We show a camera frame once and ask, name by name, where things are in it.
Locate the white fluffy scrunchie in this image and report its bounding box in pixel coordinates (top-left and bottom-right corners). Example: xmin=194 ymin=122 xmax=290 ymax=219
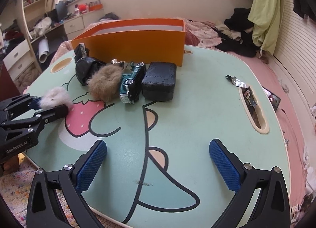
xmin=39 ymin=87 xmax=73 ymax=109

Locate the brown fluffy scrunchie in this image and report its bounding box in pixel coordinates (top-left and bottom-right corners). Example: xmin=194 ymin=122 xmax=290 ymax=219
xmin=87 ymin=64 xmax=123 ymax=102

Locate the black fur-trimmed pouch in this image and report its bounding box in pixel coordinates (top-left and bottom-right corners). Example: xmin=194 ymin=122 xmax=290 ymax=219
xmin=74 ymin=43 xmax=106 ymax=86

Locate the black embossed case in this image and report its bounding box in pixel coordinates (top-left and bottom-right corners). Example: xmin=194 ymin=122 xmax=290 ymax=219
xmin=141 ymin=62 xmax=177 ymax=102

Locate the white desk with drawers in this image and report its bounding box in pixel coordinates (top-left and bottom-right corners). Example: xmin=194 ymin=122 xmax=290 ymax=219
xmin=44 ymin=9 xmax=104 ymax=40

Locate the red desk item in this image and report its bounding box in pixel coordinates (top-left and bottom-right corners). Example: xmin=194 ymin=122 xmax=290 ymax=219
xmin=78 ymin=4 xmax=89 ymax=14

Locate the small orange desk box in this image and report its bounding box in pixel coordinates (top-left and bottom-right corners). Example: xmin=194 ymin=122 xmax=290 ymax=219
xmin=89 ymin=4 xmax=103 ymax=11

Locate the orange cardboard box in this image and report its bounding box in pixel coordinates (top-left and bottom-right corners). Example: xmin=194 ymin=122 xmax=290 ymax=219
xmin=71 ymin=18 xmax=185 ymax=67

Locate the silver foil wrapper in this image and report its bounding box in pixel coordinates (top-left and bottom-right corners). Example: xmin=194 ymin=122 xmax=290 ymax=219
xmin=226 ymin=75 xmax=249 ymax=88

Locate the pink floral duvet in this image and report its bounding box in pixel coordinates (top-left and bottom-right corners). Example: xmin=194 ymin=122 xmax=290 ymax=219
xmin=184 ymin=20 xmax=222 ymax=49

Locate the pile of dark clothes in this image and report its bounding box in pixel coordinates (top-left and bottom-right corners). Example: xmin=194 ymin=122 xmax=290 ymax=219
xmin=214 ymin=8 xmax=259 ymax=57

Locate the green hanging garment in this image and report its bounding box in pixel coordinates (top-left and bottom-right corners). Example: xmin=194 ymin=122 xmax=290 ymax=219
xmin=248 ymin=0 xmax=281 ymax=55

